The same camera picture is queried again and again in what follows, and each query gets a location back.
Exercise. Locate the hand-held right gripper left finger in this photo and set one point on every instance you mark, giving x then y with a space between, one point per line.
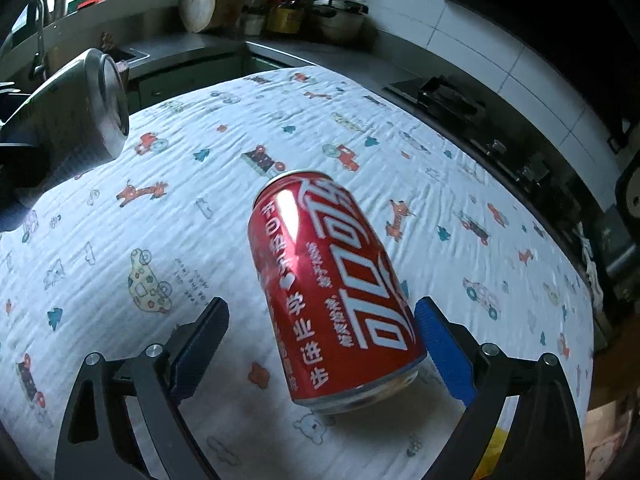
200 350

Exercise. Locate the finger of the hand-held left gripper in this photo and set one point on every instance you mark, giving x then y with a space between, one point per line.
10 94
30 170

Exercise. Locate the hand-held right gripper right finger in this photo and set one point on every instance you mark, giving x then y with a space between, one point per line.
445 350

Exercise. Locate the blue and silver can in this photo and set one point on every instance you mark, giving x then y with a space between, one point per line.
65 105

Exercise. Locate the red can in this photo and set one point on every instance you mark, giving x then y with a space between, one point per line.
330 285

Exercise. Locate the steel faucet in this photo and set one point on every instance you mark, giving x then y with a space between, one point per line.
39 35

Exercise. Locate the steel sink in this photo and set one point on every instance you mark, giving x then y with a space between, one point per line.
129 56

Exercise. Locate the printed blanket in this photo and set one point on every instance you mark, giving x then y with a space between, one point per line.
200 210

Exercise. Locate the white rag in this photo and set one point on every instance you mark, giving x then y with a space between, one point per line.
590 260

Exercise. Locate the beige printed bag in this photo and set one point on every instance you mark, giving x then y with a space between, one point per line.
607 445

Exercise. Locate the steel container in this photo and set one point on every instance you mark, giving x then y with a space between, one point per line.
612 245

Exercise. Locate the black gas stove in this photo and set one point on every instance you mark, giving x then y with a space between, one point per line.
440 102

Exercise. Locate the small white jar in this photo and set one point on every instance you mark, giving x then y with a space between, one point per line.
253 24

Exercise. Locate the group of condiment bottles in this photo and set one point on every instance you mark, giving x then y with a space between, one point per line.
287 7

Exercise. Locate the steel cooking pot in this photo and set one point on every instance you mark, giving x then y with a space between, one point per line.
340 20

